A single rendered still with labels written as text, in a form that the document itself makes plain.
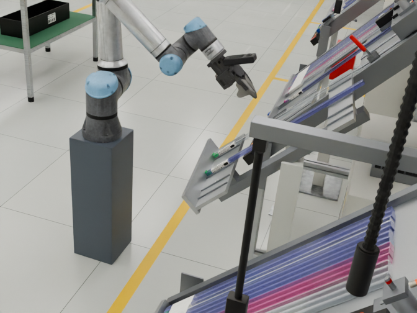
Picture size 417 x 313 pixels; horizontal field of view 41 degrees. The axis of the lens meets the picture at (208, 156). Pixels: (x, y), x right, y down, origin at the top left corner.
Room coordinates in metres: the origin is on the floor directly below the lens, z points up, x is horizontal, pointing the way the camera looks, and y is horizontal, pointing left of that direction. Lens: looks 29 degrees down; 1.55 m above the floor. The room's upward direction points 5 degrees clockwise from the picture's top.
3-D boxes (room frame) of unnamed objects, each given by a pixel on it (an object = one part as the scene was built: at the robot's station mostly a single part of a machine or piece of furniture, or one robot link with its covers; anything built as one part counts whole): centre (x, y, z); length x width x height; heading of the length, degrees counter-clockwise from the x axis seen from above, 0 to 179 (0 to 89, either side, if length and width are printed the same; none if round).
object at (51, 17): (3.76, 1.26, 0.41); 0.57 x 0.17 x 0.11; 165
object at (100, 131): (1.89, 0.41, 0.60); 0.15 x 0.15 x 0.10
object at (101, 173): (1.89, 0.41, 0.27); 0.18 x 0.18 x 0.55; 73
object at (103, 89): (1.90, 0.41, 0.72); 0.13 x 0.12 x 0.14; 173
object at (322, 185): (2.58, -0.60, 0.39); 0.24 x 0.24 x 0.78; 75
